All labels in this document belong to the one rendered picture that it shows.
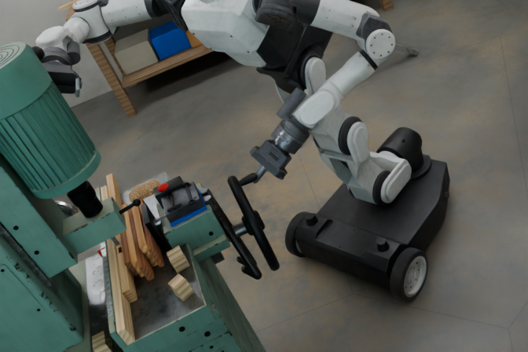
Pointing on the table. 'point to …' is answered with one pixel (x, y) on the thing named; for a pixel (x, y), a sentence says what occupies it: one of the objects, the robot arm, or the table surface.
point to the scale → (106, 280)
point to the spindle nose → (86, 199)
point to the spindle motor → (41, 127)
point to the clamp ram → (153, 225)
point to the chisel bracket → (94, 226)
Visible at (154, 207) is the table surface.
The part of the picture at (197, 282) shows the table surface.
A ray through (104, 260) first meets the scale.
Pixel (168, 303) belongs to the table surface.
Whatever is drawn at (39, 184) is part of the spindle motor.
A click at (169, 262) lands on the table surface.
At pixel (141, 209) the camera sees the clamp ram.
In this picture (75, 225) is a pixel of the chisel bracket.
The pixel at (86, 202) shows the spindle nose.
